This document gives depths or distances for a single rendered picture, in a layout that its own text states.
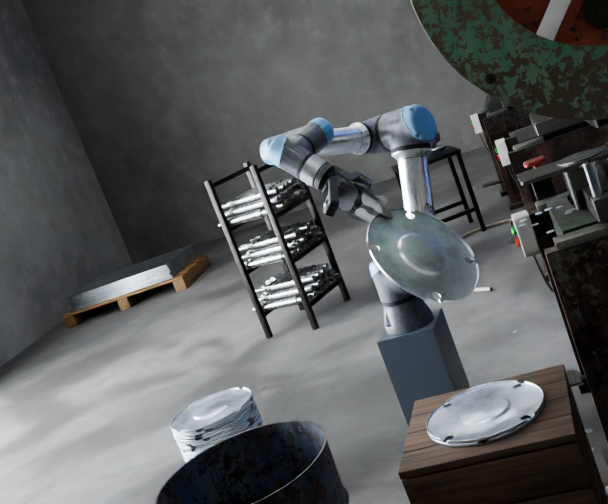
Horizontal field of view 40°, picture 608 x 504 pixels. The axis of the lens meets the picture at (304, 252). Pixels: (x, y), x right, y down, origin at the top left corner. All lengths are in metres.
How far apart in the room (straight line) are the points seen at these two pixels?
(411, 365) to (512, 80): 0.98
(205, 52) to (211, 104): 0.56
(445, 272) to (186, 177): 7.72
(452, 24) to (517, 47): 0.15
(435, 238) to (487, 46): 0.47
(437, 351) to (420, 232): 0.56
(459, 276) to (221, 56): 7.50
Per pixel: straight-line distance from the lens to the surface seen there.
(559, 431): 1.94
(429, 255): 2.01
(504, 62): 1.95
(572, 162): 2.41
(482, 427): 2.02
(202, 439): 2.78
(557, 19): 1.98
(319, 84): 9.13
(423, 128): 2.44
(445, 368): 2.54
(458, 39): 1.94
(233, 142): 9.38
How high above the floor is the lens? 1.23
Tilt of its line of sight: 10 degrees down
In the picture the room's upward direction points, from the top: 21 degrees counter-clockwise
